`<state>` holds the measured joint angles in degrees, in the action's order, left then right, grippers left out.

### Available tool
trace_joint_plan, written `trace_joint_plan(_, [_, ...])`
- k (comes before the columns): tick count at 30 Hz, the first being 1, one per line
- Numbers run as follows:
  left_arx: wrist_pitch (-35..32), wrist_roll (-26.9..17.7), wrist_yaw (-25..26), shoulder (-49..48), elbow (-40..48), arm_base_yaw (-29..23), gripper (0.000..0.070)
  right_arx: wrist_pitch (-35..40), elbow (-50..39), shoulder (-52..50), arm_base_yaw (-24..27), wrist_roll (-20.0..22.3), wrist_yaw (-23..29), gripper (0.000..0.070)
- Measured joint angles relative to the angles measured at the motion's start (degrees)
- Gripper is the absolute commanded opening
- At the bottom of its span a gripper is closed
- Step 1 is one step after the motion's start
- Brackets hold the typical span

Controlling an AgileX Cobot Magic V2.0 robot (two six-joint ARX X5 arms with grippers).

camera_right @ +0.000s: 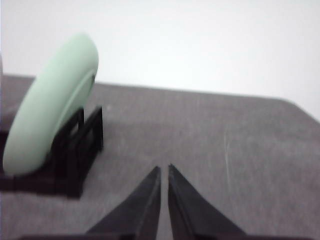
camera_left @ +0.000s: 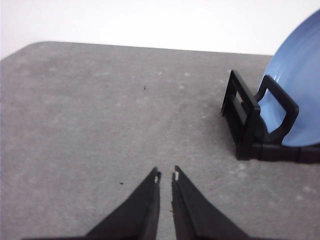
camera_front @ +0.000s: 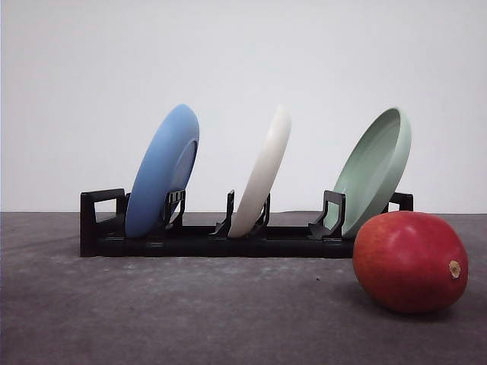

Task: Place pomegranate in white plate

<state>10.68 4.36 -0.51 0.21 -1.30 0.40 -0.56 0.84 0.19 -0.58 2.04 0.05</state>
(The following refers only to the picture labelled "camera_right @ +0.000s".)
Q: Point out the light green plate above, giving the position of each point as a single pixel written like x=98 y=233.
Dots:
x=58 y=95

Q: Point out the black dish rack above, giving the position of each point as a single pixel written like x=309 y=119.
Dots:
x=77 y=147

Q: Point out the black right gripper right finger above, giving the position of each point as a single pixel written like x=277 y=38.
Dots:
x=191 y=214

